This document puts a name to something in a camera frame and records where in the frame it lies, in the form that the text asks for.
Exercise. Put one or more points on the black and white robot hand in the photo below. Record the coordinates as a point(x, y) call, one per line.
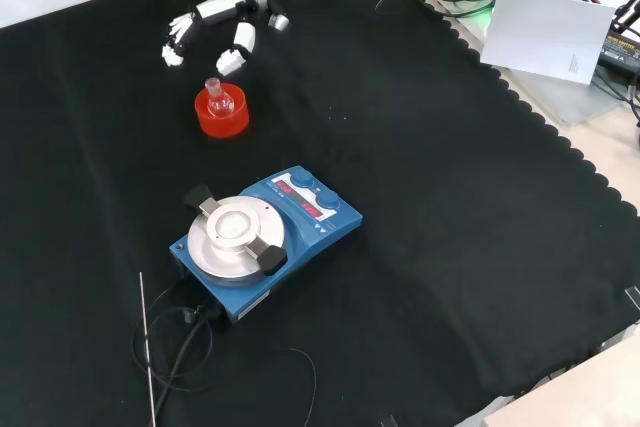
point(220, 6)

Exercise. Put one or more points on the clear round-bottom glass flask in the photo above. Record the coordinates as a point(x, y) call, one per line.
point(220, 106)

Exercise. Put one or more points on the silver round connector cap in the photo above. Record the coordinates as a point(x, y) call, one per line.
point(279, 22)

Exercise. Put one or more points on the blue-base heater with steel plate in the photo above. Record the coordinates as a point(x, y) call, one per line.
point(305, 242)

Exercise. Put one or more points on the black bench cloth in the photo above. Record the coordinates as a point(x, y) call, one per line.
point(400, 197)

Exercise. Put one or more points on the pale white board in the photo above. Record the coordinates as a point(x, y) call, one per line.
point(545, 32)

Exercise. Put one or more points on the thin steel probe rod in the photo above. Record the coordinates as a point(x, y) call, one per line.
point(146, 337)

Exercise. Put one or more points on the grey plate under board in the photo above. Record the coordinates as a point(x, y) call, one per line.
point(575, 99)

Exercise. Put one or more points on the black power adapter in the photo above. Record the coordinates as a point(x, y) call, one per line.
point(620, 49)

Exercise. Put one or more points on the black tripod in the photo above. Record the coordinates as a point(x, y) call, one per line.
point(629, 12)

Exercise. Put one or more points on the grey cloth clip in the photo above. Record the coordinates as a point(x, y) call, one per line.
point(388, 422)
point(633, 297)

